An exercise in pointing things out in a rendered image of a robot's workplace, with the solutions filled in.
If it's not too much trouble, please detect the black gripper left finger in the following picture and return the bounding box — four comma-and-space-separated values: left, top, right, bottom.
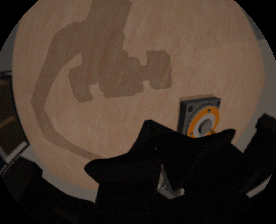
85, 121, 163, 194

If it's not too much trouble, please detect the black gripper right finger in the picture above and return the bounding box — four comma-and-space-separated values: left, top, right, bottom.
147, 120, 236, 192

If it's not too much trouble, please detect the orange round plate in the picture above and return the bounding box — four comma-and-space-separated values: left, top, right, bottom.
186, 105, 219, 139

